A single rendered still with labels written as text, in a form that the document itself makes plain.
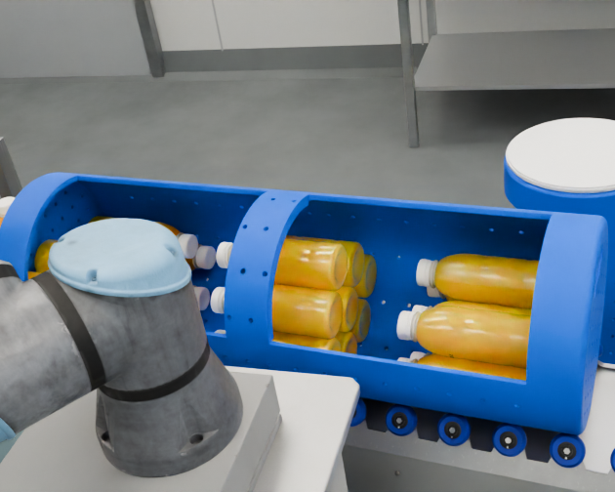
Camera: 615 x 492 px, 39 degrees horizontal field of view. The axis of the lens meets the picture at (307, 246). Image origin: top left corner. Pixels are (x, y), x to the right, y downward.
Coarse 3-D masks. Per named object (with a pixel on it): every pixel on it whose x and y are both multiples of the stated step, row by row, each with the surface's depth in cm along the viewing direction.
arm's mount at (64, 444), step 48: (240, 384) 93; (48, 432) 91; (96, 432) 90; (240, 432) 87; (0, 480) 86; (48, 480) 85; (96, 480) 84; (144, 480) 83; (192, 480) 82; (240, 480) 86
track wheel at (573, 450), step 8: (552, 440) 112; (560, 440) 111; (568, 440) 111; (576, 440) 110; (552, 448) 112; (560, 448) 111; (568, 448) 111; (576, 448) 110; (584, 448) 110; (552, 456) 112; (560, 456) 111; (568, 456) 111; (576, 456) 110; (584, 456) 110; (560, 464) 111; (568, 464) 111; (576, 464) 110
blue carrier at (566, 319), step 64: (64, 192) 145; (128, 192) 146; (192, 192) 139; (256, 192) 126; (0, 256) 131; (256, 256) 115; (384, 256) 135; (512, 256) 126; (576, 256) 102; (256, 320) 115; (384, 320) 135; (576, 320) 99; (384, 384) 112; (448, 384) 107; (512, 384) 103; (576, 384) 100
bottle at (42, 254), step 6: (48, 240) 138; (54, 240) 138; (42, 246) 137; (48, 246) 137; (36, 252) 137; (42, 252) 136; (48, 252) 136; (36, 258) 137; (42, 258) 136; (48, 258) 136; (36, 264) 137; (42, 264) 136; (36, 270) 137; (42, 270) 137
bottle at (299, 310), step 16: (288, 288) 122; (304, 288) 121; (272, 304) 120; (288, 304) 120; (304, 304) 119; (320, 304) 118; (336, 304) 121; (272, 320) 121; (288, 320) 120; (304, 320) 119; (320, 320) 117; (336, 320) 122; (320, 336) 119
